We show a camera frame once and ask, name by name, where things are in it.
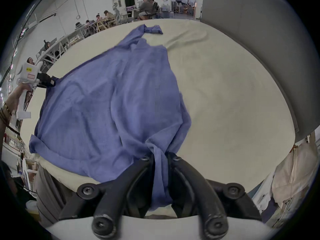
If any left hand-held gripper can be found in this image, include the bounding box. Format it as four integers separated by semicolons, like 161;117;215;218
16;63;60;120

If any person's left forearm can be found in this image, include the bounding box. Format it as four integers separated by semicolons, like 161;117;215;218
0;103;12;161

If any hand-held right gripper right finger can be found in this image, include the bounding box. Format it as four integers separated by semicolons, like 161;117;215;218
167;152;263;238

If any bed with beige sheet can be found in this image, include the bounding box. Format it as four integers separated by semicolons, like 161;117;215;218
20;18;300;228

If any blue shirt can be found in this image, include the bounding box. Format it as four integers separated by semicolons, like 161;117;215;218
29;24;192;211

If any row of tables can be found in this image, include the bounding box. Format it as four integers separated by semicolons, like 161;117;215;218
35;15;137;67

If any person's left hand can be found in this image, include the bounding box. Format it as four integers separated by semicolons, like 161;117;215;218
5;83;33;116

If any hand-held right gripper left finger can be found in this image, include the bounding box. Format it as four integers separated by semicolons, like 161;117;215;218
59;154;155;238

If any group of people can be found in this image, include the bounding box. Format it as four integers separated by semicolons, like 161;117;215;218
75;10;117;29
137;0;159;18

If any grey padded headboard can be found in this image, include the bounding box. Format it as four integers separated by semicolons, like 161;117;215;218
201;0;320;144

